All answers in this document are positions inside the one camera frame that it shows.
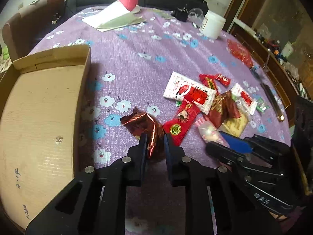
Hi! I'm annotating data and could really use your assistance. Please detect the clear cream wafer packet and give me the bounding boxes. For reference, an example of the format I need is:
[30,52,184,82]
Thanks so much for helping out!
[219,114,249,137]

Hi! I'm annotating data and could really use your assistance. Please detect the pink white candy packet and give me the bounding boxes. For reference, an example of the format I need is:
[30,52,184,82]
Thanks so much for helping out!
[195,118,229,147]

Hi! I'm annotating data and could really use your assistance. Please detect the green candy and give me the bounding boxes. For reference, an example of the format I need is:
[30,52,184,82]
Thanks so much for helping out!
[256,97,269,114]

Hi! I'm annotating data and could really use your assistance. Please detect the red round-logo snack packet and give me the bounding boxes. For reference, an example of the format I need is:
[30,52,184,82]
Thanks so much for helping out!
[163,99,200,146]

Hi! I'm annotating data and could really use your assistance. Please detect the red brown chocolate bar wrapper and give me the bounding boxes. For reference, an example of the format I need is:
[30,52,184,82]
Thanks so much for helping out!
[199,74,218,91]

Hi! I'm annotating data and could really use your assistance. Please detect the white red large snack packet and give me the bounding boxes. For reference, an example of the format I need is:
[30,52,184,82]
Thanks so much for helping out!
[163,72,217,115]

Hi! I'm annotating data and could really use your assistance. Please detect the dark red foil snack bag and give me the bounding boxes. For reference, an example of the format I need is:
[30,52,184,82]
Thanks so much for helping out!
[120,106,165,161]

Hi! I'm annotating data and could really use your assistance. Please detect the small white red sachet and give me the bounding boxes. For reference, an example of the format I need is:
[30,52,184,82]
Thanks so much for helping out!
[231,83,257,116]

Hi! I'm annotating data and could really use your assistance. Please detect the small red candy packet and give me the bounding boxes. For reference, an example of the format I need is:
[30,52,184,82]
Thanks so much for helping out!
[213,74,231,88]

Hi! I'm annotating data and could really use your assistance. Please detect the dark knife on table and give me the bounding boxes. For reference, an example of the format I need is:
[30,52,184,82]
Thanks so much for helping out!
[250,66,285,123]

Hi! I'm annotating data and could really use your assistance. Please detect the wooden side cabinet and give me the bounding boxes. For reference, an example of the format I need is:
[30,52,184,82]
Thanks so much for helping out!
[223,0,313,128]

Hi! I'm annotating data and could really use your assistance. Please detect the red mesh bag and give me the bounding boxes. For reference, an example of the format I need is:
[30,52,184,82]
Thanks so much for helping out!
[227,39,254,69]

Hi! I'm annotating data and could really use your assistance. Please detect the purple floral tablecloth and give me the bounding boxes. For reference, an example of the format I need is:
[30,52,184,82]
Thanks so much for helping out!
[30,7,291,234]

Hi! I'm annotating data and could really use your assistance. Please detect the shallow cardboard box tray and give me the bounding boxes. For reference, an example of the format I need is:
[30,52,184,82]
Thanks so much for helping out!
[1,45,91,229]

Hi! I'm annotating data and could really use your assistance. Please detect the white plastic jar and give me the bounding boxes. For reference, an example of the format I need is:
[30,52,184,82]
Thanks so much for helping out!
[200,11,226,40]

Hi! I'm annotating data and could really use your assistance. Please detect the clear plastic cup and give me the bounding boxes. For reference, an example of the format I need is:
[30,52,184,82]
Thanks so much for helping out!
[188,8,204,27]

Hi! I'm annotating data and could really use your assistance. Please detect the black leather sofa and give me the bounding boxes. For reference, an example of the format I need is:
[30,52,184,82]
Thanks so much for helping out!
[64,0,209,18]

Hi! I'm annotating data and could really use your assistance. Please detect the white paper sheets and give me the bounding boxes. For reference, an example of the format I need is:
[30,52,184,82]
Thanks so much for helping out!
[82,1,146,32]

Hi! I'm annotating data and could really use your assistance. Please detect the brown armchair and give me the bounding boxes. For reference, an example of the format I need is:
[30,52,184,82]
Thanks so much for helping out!
[2,0,65,61]

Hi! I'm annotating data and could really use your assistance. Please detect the black small device with cables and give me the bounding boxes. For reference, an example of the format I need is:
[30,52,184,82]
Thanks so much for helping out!
[171,8,188,22]

